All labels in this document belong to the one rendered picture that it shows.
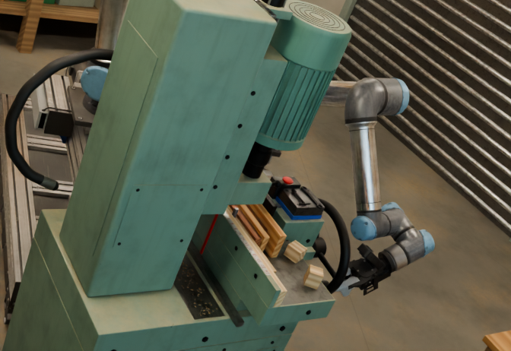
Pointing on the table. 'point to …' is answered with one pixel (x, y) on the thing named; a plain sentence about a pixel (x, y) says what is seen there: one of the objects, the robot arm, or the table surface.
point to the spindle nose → (257, 160)
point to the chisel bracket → (250, 190)
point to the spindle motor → (303, 72)
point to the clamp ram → (270, 205)
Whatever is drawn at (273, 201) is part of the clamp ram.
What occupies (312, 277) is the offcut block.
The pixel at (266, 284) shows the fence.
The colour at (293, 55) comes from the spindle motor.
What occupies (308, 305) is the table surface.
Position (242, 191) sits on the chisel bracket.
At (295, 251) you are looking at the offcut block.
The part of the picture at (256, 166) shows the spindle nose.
